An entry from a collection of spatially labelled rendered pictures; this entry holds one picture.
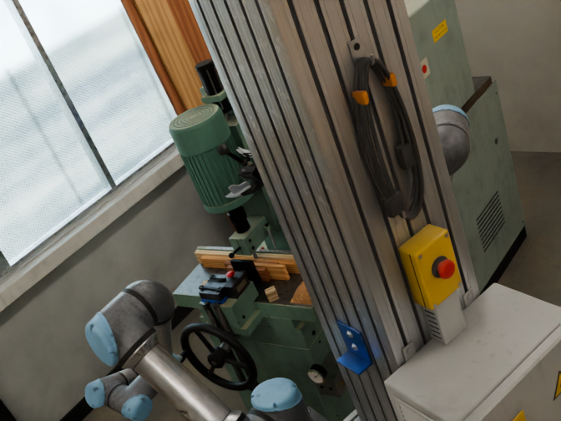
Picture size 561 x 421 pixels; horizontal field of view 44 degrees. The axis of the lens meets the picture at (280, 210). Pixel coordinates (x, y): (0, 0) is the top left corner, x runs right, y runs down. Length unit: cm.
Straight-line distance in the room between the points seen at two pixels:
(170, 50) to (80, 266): 118
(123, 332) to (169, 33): 230
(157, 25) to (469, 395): 278
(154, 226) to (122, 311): 218
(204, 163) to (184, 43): 169
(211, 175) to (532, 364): 119
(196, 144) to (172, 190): 179
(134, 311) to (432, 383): 72
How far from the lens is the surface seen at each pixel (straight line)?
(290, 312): 223
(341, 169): 116
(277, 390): 173
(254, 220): 238
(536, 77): 423
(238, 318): 225
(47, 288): 353
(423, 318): 140
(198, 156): 214
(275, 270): 233
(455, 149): 170
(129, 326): 167
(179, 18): 382
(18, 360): 354
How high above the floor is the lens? 218
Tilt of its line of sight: 28 degrees down
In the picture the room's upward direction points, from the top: 22 degrees counter-clockwise
